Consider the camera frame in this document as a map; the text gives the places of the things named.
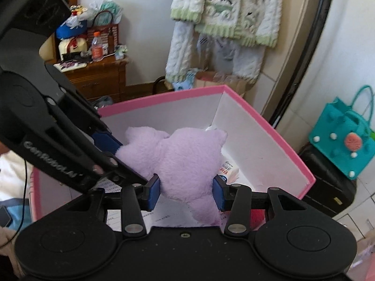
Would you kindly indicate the brown cardboard box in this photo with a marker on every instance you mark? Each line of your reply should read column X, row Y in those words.
column 206, row 79

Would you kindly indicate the pink cardboard box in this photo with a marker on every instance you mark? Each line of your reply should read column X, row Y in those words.
column 257, row 140

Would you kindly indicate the blue bundle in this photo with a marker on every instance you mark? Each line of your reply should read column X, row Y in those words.
column 70, row 29

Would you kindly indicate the cream gift box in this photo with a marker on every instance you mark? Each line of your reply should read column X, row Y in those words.
column 73, row 46

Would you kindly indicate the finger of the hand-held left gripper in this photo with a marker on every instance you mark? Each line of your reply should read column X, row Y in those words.
column 117, row 168
column 107, row 142

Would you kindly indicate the black vertical frame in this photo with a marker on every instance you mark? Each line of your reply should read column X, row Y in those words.
column 315, row 35

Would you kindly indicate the small milk carton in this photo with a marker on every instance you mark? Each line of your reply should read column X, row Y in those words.
column 229, row 170

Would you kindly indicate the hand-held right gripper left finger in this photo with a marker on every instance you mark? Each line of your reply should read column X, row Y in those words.
column 154, row 193

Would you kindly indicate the black smartphone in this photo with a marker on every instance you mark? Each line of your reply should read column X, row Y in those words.
column 4, row 217

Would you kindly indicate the wooden cabinet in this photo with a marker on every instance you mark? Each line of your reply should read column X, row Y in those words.
column 99, row 79

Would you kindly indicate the purple plush toy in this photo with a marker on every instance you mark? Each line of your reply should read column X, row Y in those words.
column 184, row 158

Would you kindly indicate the white plastic bag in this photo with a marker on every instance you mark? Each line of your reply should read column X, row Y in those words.
column 108, row 7

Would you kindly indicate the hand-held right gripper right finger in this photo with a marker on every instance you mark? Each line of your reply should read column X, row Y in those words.
column 218, row 194

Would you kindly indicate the light blue fleece pants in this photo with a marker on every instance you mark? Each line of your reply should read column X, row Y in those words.
column 237, row 58

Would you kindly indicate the black suitcase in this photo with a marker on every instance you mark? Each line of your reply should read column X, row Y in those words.
column 322, row 181

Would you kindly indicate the woven basket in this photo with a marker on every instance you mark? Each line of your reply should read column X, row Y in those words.
column 110, row 36

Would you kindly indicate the teal felt handbag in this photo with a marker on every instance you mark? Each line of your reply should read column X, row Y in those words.
column 331, row 123

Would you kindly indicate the plastic bottle orange label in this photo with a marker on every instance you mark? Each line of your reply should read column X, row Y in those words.
column 97, row 49

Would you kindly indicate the white green fleece sweater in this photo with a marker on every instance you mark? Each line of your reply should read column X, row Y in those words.
column 228, row 3

